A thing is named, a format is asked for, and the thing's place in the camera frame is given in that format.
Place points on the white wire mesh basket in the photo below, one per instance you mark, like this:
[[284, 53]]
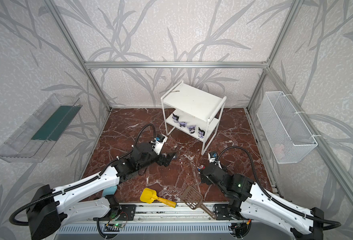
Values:
[[283, 124]]

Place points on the white two-tier shelf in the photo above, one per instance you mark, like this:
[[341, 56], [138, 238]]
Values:
[[194, 106]]

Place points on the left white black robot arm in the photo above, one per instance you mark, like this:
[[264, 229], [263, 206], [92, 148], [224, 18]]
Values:
[[51, 208]]

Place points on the purple caped Kuromi figure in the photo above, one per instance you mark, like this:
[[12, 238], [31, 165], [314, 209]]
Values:
[[191, 129]]

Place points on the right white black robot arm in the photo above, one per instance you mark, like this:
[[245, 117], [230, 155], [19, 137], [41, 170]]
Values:
[[249, 201]]

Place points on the yellow toy shovel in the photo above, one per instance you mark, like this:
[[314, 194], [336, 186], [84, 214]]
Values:
[[149, 196]]

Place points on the dark purple small figure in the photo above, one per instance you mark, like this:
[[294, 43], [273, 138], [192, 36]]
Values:
[[182, 124]]

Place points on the small circuit board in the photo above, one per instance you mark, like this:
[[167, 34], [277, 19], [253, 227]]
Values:
[[114, 227]]

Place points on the brown slotted toy spatula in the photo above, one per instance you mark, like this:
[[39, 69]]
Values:
[[194, 200]]

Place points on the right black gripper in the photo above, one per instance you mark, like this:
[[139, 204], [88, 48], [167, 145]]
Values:
[[205, 173]]

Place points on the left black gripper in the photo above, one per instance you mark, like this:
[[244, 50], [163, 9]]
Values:
[[166, 159]]

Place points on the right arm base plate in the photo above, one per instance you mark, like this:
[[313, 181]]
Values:
[[221, 212]]

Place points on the black purple Kuromi figure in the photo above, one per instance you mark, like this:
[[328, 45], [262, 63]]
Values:
[[175, 118]]

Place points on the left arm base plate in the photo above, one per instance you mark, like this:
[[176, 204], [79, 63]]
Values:
[[121, 213]]

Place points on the clear plastic wall bin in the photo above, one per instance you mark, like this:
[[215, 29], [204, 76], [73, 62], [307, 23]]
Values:
[[35, 138]]

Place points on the pink item in basket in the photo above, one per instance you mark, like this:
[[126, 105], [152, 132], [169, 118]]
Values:
[[279, 151]]

